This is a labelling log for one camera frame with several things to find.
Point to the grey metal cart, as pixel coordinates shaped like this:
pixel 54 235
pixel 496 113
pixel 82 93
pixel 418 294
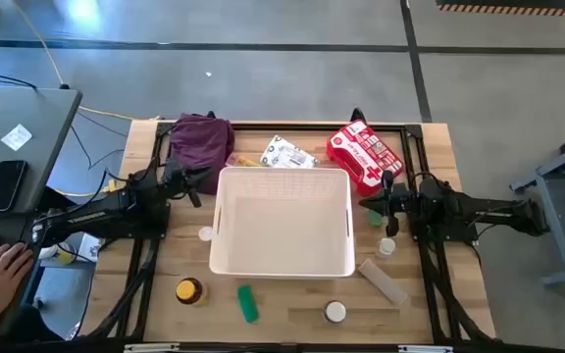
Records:
pixel 556 225

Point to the white round lid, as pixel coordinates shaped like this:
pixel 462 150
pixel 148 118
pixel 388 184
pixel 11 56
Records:
pixel 335 311

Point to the person's hand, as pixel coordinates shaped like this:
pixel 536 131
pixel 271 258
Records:
pixel 0 279

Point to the white paper note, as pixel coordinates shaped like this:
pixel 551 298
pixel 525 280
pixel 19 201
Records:
pixel 16 137

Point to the white gauze packet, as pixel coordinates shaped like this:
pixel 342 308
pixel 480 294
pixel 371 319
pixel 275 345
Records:
pixel 287 154

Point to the white perforated plastic basket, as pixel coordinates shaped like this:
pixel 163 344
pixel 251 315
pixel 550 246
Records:
pixel 282 230

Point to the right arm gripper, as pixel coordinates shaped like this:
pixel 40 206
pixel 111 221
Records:
pixel 396 201

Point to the light green bandage roll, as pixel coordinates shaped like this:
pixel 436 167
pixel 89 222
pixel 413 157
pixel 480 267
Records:
pixel 374 218

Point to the hazard striped black mat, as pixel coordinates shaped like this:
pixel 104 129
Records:
pixel 508 9

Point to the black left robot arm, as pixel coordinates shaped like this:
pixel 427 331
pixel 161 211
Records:
pixel 91 216

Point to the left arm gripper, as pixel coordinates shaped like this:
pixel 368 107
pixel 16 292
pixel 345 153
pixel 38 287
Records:
pixel 179 177

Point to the white frame bracket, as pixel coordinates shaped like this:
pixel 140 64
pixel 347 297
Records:
pixel 150 347
pixel 425 349

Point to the black table clamp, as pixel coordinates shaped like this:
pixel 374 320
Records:
pixel 358 116
pixel 211 115

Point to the black floor plug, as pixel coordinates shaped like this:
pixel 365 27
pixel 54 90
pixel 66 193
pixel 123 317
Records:
pixel 64 86

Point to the long beige bandage roll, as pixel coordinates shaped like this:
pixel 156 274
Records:
pixel 383 282

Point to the black metal table frame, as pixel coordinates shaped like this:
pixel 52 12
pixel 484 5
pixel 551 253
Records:
pixel 312 127

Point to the amber bottle yellow lid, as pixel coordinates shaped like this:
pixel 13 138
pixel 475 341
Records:
pixel 189 290

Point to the purple folded cloth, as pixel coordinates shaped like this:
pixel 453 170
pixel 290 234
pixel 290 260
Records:
pixel 199 142

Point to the white yellow bottle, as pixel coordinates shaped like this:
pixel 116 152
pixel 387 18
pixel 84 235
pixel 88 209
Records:
pixel 59 254

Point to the grey office desk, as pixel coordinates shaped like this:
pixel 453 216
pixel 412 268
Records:
pixel 32 127

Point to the small white cardboard box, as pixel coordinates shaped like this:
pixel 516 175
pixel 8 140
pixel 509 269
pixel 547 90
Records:
pixel 90 246

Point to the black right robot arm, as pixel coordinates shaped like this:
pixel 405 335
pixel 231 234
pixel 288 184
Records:
pixel 483 211

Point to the small white pill bottle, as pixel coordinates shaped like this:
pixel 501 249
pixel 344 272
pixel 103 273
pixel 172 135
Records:
pixel 386 246

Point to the black smartphone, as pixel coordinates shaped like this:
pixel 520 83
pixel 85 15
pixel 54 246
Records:
pixel 4 185

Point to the red first aid kit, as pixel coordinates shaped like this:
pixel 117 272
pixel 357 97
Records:
pixel 361 152

